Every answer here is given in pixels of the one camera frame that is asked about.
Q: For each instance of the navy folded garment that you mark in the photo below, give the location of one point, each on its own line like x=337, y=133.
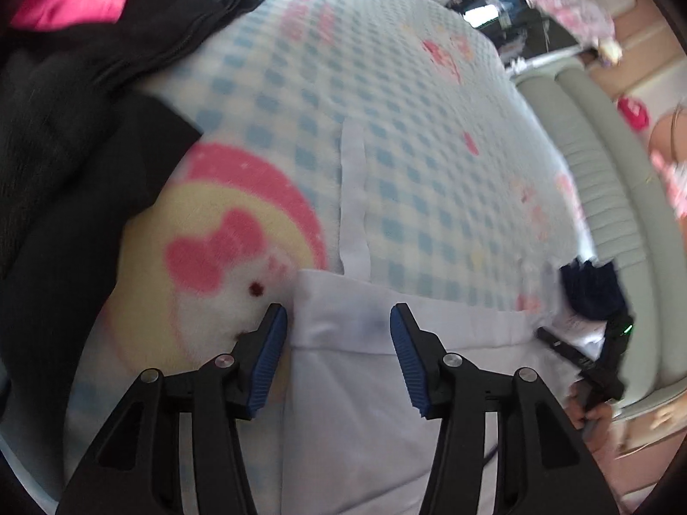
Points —
x=593, y=290

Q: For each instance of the pink patterned cloth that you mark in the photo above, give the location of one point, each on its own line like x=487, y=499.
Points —
x=587, y=21

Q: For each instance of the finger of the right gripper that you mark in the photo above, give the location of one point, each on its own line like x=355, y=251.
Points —
x=562, y=348

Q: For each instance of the pink bunny plush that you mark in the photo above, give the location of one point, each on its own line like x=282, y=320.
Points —
x=674, y=177

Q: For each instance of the blue checkered cartoon blanket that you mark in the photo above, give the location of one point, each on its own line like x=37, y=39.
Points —
x=470, y=207

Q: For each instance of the grey padded headboard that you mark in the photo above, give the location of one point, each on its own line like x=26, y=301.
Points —
x=631, y=223

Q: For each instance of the white folded clothes stack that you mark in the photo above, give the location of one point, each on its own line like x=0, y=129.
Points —
x=585, y=335

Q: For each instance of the operator right hand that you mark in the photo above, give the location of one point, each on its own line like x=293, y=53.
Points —
x=594, y=423

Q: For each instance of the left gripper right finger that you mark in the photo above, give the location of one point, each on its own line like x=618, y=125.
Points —
x=543, y=465

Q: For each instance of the red round plush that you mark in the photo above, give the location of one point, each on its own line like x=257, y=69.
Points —
x=634, y=112

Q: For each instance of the black garment pile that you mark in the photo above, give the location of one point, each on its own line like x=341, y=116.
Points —
x=82, y=152

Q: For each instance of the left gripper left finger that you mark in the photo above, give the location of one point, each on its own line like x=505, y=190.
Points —
x=132, y=465

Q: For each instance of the light grey navy-trimmed t-shirt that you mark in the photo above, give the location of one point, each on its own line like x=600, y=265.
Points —
x=353, y=441

